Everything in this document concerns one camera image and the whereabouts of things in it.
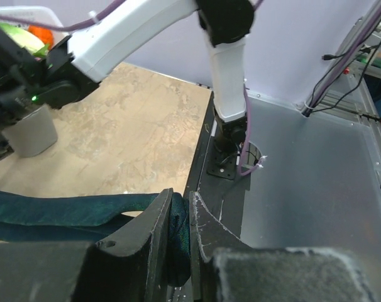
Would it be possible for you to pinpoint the orange fruit right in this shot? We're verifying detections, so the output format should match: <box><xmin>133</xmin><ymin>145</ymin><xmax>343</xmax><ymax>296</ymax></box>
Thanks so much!
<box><xmin>28</xmin><ymin>25</ymin><xmax>54</xmax><ymax>49</ymax></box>

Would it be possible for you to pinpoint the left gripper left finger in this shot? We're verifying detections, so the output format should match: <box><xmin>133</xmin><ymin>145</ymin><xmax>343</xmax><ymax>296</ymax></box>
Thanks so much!
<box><xmin>72</xmin><ymin>189</ymin><xmax>173</xmax><ymax>301</ymax></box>

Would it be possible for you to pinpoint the green lettuce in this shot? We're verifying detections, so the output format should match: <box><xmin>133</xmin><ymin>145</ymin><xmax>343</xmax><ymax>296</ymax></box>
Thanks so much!
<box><xmin>0</xmin><ymin>22</ymin><xmax>50</xmax><ymax>58</ymax></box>

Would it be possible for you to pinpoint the dark green tie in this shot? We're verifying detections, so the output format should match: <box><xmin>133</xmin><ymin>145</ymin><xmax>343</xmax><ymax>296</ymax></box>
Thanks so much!
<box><xmin>0</xmin><ymin>191</ymin><xmax>191</xmax><ymax>287</ymax></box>

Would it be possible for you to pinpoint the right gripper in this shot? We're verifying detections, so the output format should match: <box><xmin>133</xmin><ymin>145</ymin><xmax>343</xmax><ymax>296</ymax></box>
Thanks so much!
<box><xmin>0</xmin><ymin>29</ymin><xmax>41</xmax><ymax>148</ymax></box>

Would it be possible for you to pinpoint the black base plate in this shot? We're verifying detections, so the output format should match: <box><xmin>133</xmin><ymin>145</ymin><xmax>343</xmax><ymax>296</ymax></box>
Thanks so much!
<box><xmin>165</xmin><ymin>91</ymin><xmax>251</xmax><ymax>302</ymax></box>

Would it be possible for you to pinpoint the grey cylinder roll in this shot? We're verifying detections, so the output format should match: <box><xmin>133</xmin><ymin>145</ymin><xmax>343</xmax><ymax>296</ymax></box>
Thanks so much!
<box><xmin>2</xmin><ymin>106</ymin><xmax>58</xmax><ymax>158</ymax></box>

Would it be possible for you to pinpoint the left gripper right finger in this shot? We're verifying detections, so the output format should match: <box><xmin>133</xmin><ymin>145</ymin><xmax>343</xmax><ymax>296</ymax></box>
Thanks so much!
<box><xmin>189</xmin><ymin>191</ymin><xmax>250</xmax><ymax>301</ymax></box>

